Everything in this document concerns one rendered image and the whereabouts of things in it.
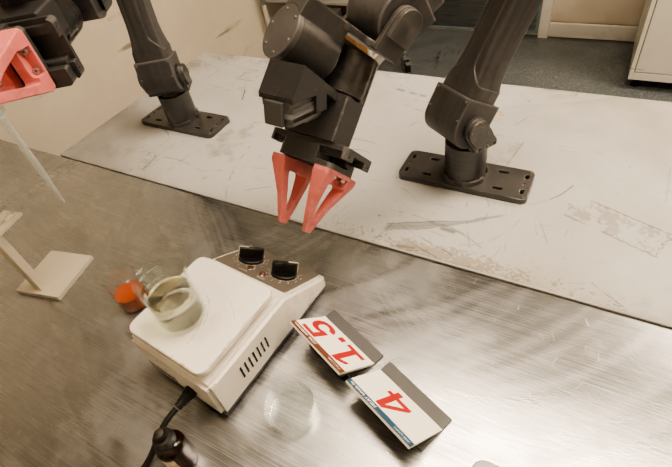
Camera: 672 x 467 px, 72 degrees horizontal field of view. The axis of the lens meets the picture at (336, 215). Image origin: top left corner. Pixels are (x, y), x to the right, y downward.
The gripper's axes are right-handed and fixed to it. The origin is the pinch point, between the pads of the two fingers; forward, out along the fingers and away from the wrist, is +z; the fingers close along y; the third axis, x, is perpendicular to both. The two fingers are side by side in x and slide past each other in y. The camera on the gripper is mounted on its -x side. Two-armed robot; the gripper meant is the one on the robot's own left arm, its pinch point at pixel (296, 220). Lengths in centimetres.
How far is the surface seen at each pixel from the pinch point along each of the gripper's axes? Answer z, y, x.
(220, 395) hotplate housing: 19.5, 1.6, -4.7
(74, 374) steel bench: 27.7, -19.7, -5.5
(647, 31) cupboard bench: -130, 17, 203
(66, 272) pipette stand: 20.2, -35.7, -0.2
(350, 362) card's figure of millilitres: 12.6, 10.6, 3.6
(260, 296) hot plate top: 9.2, 0.0, -1.7
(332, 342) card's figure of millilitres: 11.8, 7.3, 4.5
